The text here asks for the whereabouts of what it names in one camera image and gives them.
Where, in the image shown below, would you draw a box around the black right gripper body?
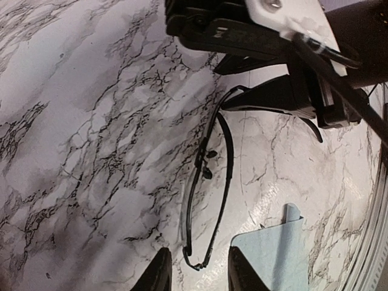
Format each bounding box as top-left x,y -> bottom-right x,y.
286,51 -> 361,129

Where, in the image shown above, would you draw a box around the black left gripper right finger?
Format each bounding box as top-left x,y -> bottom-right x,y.
228,246 -> 269,291

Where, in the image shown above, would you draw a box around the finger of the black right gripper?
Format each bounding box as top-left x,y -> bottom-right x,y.
222,75 -> 312,117
213,55 -> 287,75

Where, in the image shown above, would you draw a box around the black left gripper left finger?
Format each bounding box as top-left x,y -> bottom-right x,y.
130,247 -> 172,291

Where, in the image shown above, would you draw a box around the thin wire-frame glasses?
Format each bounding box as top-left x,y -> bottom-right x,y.
179,85 -> 249,271

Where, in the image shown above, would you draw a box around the light blue cloth front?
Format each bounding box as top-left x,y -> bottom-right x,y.
230,203 -> 309,290

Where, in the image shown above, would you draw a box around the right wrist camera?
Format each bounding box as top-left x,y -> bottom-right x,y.
164,1 -> 352,76

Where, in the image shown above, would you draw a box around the aluminium front rail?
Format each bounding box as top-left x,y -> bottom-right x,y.
340,145 -> 387,290

